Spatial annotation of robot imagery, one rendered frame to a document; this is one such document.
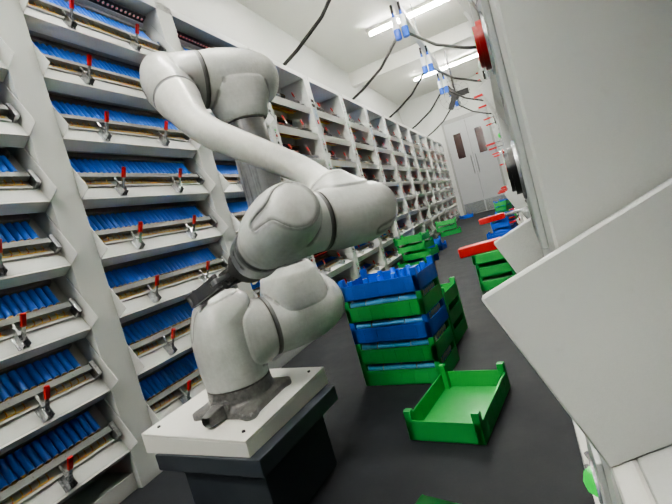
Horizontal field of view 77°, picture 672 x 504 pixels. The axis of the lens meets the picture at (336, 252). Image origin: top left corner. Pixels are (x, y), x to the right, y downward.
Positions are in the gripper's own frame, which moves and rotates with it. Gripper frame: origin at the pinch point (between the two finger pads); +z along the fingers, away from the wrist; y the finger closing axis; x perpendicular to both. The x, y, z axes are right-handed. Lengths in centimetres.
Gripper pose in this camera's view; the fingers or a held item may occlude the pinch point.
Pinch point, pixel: (226, 290)
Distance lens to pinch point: 95.2
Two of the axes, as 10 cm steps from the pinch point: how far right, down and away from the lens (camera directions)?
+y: -7.2, 3.8, -5.8
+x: 5.2, 8.5, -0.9
